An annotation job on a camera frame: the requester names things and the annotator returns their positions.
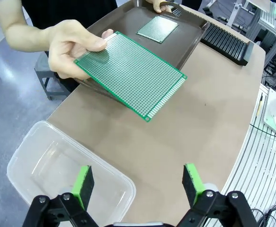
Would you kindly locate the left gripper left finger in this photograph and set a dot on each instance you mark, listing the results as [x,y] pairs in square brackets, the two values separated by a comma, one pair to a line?
[79,189]

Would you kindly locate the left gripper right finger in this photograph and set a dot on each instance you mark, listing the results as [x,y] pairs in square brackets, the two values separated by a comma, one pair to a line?
[192,184]

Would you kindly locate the dark brown plastic tray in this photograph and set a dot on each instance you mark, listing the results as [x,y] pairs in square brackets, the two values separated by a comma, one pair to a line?
[175,54]

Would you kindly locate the small green perforated PCB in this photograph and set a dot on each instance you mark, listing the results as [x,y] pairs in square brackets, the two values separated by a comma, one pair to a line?
[157,29]

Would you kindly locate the person's right forearm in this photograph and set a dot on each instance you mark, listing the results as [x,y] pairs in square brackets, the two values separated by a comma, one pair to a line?
[26,35]

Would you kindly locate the person's right hand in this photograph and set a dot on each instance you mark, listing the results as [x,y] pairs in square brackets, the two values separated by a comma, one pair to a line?
[66,40]

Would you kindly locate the person's left hand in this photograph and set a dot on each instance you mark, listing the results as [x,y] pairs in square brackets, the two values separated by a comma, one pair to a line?
[160,4]

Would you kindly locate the clear plastic storage box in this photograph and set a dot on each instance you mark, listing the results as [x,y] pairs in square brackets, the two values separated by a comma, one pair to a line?
[45,153]

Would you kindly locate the grey metal stool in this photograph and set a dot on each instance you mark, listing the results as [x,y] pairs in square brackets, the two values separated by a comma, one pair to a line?
[43,75]

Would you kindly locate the black slotted PCB rack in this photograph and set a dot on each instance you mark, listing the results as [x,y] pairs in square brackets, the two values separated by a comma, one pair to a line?
[223,40]

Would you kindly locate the person in black t-shirt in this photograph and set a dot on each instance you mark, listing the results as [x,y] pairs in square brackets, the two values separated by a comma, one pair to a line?
[69,9]

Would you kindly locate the aluminium frame workstation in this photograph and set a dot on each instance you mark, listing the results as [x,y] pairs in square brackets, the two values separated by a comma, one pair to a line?
[270,42]

